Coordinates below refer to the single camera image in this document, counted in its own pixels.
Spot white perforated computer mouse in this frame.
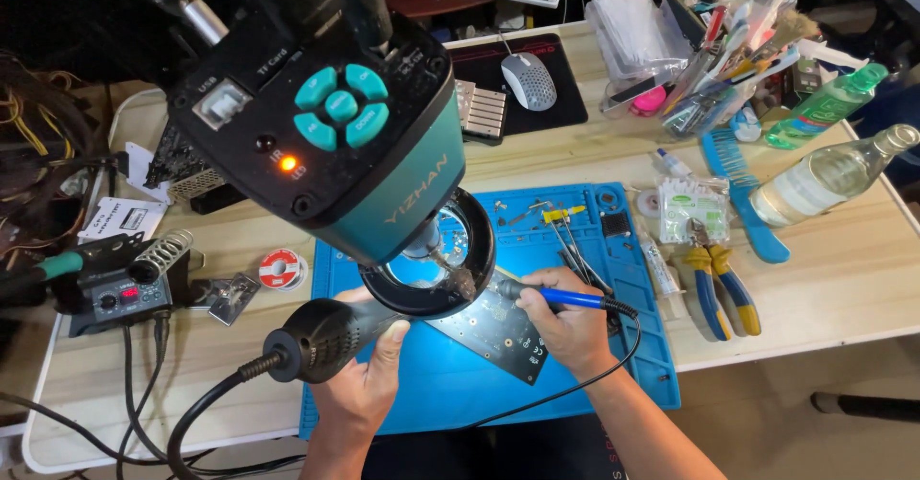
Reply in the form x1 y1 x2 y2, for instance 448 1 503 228
500 52 559 113

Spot soldering iron cable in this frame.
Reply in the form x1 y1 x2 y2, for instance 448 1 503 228
453 300 642 432

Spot black circuit board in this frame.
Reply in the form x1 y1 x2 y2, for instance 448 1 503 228
424 287 553 387

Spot small metal stand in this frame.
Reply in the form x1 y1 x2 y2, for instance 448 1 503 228
188 272 263 327

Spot blue handled soldering iron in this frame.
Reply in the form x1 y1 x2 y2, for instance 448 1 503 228
493 279 639 318

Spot hot air gun cable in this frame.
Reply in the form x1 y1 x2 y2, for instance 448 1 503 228
166 351 286 480

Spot clear flux syringe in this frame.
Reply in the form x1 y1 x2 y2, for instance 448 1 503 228
632 216 688 320

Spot green plastic bottle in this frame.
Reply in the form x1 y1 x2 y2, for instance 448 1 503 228
764 62 890 151

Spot black ring light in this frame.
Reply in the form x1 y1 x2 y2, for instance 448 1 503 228
358 187 497 320

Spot silver heat sink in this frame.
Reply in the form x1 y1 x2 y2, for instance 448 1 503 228
454 79 509 147

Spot white printed card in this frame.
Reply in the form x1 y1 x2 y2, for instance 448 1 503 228
76 196 169 244

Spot black mouse pad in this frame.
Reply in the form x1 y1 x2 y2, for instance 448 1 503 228
446 33 589 138

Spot black soldering station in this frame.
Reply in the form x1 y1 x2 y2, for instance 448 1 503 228
0 229 196 339

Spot metal tweezers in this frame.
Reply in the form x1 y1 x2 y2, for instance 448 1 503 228
542 207 612 296

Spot teal black microscope camera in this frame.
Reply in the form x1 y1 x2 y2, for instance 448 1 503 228
118 0 467 268

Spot blue plastic comb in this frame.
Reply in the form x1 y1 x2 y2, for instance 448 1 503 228
701 129 792 264

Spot solder wire spool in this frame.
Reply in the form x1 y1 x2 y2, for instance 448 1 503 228
258 249 310 292

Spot graphics card with metal bracket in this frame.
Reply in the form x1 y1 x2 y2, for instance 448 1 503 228
142 117 249 216

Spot small white glue tube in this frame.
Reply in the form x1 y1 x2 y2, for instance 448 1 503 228
655 148 694 179

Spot person's right hand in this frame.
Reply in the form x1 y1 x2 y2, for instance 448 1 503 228
515 266 621 384

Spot blue silicone repair mat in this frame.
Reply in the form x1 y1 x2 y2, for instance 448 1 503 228
299 182 682 441

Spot black hot air gun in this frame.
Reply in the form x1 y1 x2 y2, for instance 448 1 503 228
262 297 414 385

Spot bag of white cotton swabs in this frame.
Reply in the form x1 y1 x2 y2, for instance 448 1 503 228
584 0 694 86

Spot person's left hand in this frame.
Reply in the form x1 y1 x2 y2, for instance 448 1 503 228
310 286 412 438

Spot black chair leg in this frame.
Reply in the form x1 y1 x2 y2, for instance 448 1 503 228
811 391 920 423

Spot blue yellow pliers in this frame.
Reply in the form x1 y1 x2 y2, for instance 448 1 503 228
683 221 734 342
708 239 763 338

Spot white packet with green label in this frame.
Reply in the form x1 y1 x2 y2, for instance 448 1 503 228
655 175 732 245

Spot clear glass bottle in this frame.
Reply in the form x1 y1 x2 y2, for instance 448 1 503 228
748 124 920 229

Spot bundle of yellow black wires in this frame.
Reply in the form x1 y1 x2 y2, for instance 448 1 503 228
0 52 119 265

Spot clear tub of tools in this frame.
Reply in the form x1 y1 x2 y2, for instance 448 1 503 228
598 0 821 142

